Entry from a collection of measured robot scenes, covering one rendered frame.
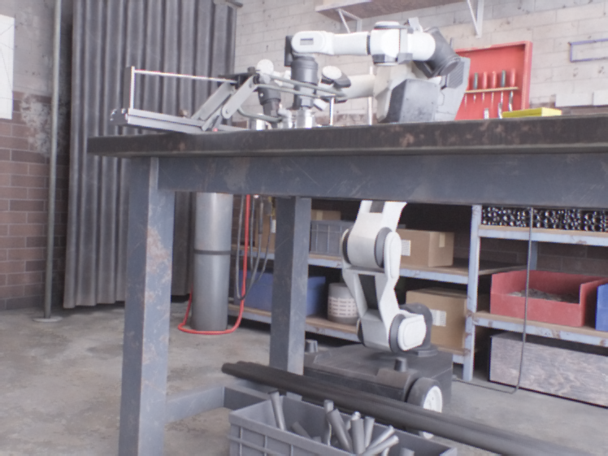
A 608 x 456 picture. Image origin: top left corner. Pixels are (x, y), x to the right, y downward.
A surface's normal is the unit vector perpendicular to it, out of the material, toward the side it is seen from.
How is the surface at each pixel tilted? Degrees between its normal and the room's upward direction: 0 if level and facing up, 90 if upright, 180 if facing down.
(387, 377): 45
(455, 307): 91
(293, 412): 90
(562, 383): 90
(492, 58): 90
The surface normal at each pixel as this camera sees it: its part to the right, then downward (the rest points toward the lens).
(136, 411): -0.63, 0.00
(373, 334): -0.55, 0.35
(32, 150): 0.77, 0.06
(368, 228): -0.41, -0.63
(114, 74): 0.07, 0.04
